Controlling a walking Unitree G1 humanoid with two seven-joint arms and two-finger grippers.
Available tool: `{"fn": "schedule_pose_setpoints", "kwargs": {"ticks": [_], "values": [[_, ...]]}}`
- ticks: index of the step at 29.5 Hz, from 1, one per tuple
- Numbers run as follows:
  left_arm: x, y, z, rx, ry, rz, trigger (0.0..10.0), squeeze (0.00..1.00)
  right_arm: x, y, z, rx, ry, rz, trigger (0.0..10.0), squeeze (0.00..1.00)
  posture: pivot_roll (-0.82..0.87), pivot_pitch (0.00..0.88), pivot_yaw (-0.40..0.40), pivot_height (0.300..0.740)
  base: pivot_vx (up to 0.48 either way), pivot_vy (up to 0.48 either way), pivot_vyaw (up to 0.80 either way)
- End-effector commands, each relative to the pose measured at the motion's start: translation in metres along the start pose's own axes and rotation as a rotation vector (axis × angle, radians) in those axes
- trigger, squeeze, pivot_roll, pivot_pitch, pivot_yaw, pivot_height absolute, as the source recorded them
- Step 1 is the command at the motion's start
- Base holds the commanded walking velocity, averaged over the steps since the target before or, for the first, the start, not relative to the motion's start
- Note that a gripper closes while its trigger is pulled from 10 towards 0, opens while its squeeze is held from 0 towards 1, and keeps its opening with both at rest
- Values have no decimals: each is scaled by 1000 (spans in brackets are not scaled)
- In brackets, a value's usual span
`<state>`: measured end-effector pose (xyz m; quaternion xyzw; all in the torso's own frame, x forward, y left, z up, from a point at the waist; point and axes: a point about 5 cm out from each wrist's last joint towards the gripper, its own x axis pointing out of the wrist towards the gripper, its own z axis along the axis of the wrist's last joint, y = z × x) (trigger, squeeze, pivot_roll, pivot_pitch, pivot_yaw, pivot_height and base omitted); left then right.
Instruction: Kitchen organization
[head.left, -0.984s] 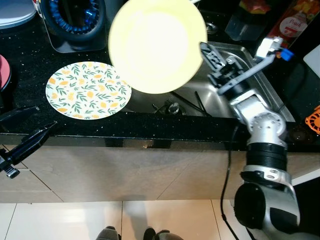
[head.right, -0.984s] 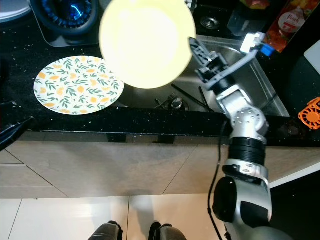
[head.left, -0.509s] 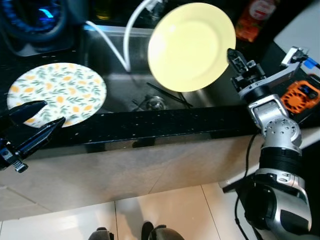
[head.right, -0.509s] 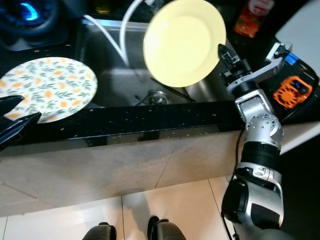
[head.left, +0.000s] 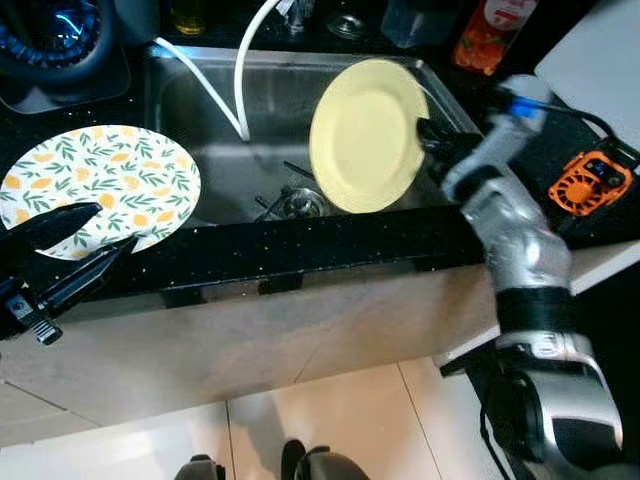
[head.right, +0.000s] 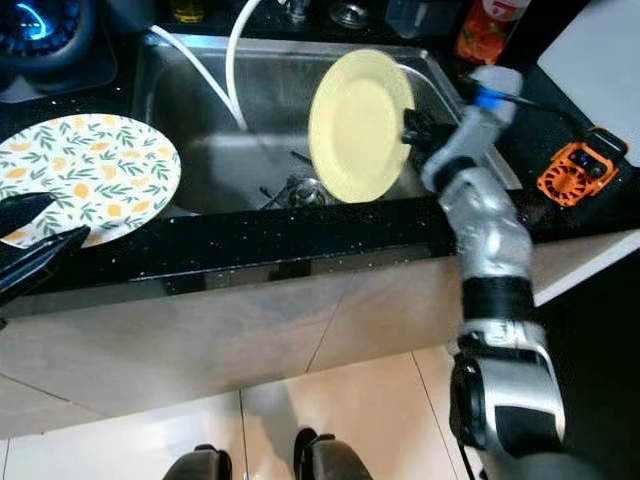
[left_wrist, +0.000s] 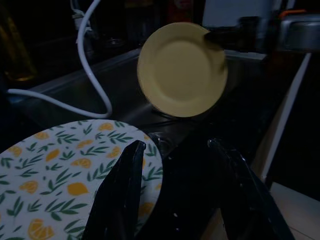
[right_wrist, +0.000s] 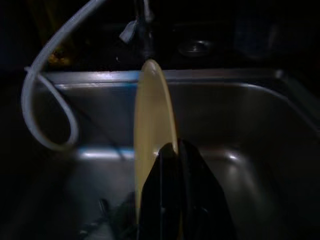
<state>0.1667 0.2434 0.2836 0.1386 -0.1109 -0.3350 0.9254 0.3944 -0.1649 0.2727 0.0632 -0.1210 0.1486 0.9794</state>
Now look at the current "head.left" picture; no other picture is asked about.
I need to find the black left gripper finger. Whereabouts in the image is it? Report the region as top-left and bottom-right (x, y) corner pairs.
(35, 236), (137, 313)
(0, 202), (102, 273)

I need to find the pale yellow round plate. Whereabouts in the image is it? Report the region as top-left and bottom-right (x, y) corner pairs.
(309, 58), (431, 214)

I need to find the white plate with leaf print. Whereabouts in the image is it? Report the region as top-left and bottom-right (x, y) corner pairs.
(0, 125), (202, 261)

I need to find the orange and black fan device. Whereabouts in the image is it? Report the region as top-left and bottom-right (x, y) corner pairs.
(548, 150), (634, 217)

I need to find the clear plastic container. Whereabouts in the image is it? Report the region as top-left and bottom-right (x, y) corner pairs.
(380, 0), (463, 51)

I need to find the bottle with orange red label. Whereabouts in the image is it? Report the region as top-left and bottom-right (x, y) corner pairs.
(452, 0), (538, 77)

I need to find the round metal strainer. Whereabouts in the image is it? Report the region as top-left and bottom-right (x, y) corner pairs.
(325, 10), (367, 42)

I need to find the round metal sink drain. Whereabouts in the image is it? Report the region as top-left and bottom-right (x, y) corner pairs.
(280, 188), (326, 219)

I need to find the white flat board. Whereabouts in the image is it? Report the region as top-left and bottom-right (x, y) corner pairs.
(534, 0), (640, 136)

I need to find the beige cabinet front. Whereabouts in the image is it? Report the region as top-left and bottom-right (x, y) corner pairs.
(0, 240), (640, 448)

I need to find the metal faucet base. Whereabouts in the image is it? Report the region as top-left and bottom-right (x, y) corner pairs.
(279, 0), (317, 37)

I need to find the stainless steel sink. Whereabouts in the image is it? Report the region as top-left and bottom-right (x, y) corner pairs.
(145, 45), (481, 226)

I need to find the black left robot foot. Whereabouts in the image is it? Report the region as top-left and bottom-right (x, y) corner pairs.
(175, 453), (227, 480)

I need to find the black robot foot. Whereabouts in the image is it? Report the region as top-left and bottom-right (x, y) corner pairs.
(280, 438), (373, 480)
(175, 453), (227, 480)

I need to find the yellow liquid bottle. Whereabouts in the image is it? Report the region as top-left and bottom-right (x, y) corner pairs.
(169, 0), (212, 37)

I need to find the black right robot foot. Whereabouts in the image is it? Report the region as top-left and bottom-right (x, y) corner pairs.
(280, 438), (373, 480)

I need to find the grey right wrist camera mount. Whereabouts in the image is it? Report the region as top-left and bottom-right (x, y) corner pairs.
(445, 75), (553, 196)

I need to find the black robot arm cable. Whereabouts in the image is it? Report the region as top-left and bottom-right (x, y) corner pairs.
(488, 85), (640, 166)

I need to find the white flexible hose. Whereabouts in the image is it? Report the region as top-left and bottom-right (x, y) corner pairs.
(152, 37), (249, 141)
(232, 0), (286, 141)

